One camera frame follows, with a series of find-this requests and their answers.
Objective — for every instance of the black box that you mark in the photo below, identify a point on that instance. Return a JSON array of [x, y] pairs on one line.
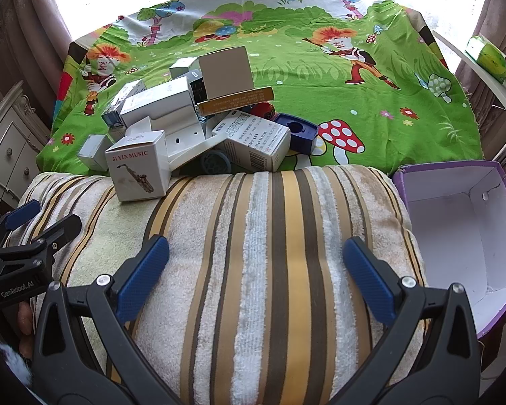
[[197, 90]]

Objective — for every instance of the green tissue pack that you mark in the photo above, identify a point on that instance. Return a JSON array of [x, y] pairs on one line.
[[489, 59]]

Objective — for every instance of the white saxophone print box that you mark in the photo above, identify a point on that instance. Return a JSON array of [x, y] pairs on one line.
[[137, 168]]

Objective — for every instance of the red plastic toy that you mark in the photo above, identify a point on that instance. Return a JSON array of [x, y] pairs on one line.
[[265, 112]]

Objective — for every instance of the small dark blue box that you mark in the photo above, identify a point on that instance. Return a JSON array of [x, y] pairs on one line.
[[113, 119]]

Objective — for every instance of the white dresser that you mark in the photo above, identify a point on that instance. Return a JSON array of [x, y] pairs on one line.
[[8, 147]]

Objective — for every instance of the green cartoon printed sheet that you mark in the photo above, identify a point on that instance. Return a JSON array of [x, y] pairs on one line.
[[341, 93]]

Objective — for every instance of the plain white tall box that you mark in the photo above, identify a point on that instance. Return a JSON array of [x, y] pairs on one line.
[[227, 71]]

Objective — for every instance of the glossy grey box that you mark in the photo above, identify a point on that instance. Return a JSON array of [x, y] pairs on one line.
[[128, 95]]

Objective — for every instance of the purple cardboard box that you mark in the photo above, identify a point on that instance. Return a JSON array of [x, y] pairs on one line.
[[459, 236]]

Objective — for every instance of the orange long box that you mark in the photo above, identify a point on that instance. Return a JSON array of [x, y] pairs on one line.
[[236, 101]]

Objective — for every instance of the pink patterned curtain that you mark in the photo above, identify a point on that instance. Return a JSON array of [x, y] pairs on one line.
[[33, 21], [501, 21]]

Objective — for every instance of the white box with letter logo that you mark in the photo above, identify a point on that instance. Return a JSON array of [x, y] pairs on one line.
[[158, 103]]

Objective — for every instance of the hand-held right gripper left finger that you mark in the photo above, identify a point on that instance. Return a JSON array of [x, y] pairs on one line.
[[143, 278]]

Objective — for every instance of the white medicine box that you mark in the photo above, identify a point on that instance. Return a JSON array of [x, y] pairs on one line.
[[253, 143]]

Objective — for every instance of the white curved shelf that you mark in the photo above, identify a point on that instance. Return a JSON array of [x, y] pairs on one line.
[[480, 88]]

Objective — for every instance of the blue plastic toy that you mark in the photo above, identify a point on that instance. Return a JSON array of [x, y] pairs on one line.
[[215, 162]]

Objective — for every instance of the small silver box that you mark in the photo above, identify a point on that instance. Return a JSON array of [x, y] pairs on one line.
[[93, 152]]

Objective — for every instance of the striped terry towel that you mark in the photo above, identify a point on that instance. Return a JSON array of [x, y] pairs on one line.
[[257, 240]]

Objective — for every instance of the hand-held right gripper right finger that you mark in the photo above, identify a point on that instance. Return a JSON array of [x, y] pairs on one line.
[[369, 280]]

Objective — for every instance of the person's left hand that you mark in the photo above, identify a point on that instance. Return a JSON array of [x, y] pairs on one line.
[[25, 325]]

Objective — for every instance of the white and grey box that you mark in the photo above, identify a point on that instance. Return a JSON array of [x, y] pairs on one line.
[[183, 67]]

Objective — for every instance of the navy blue box with hole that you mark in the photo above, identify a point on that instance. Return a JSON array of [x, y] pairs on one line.
[[297, 133]]

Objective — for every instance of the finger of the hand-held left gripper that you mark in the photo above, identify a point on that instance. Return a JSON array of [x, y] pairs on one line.
[[23, 213], [63, 228]]

